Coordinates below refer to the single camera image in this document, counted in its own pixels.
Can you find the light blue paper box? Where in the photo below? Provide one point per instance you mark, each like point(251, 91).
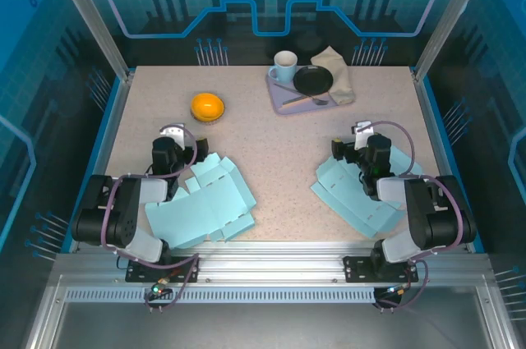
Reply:
point(341, 185)
point(213, 197)

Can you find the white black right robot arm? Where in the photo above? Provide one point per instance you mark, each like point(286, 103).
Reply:
point(423, 209)

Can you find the orange bowl with patterned outside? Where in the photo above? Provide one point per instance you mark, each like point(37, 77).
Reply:
point(205, 106)

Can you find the silver metal knife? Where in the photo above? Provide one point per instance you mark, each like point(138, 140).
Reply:
point(292, 102)

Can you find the black round plate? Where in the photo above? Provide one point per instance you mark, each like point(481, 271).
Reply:
point(312, 80)

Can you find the beige cloth napkin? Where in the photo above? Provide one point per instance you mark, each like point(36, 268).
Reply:
point(337, 74)

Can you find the lavender plastic tray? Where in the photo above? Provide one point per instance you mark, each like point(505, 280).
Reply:
point(281, 94)

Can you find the pale blue mug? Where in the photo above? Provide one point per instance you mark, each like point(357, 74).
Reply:
point(283, 72)

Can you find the grey metal front panel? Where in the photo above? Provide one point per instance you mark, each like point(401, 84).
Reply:
point(263, 324)

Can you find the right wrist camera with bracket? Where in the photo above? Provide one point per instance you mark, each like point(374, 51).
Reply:
point(363, 127)

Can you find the aluminium table side rail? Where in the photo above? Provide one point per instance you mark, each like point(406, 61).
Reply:
point(439, 152)
point(106, 152)

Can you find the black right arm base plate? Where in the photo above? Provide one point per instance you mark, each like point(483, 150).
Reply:
point(355, 269)

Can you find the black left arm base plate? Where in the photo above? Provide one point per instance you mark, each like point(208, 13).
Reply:
point(135, 273)

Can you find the aluminium mounting rail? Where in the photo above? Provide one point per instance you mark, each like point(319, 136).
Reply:
point(271, 263)

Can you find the aluminium frame post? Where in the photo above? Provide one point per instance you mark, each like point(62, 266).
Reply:
point(454, 12)
point(90, 12)

